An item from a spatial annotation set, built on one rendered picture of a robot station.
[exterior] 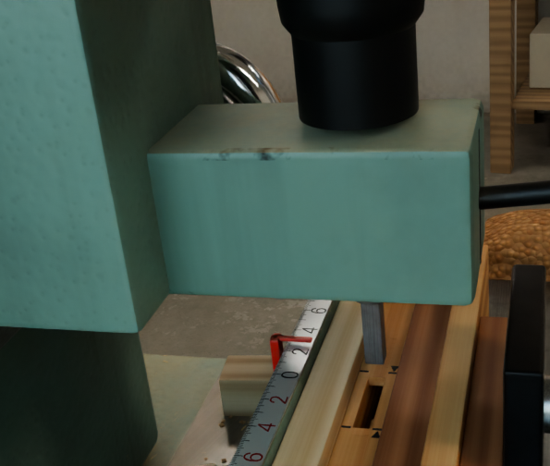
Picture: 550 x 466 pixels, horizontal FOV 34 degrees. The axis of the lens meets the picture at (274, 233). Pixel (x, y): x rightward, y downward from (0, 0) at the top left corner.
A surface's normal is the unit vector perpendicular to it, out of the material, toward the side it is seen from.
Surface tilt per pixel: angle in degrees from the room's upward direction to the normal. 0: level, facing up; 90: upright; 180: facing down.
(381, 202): 90
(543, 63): 90
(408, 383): 0
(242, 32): 90
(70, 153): 90
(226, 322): 0
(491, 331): 0
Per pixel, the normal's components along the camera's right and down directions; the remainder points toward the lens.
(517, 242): -0.36, -0.56
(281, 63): -0.39, 0.42
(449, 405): -0.11, -0.91
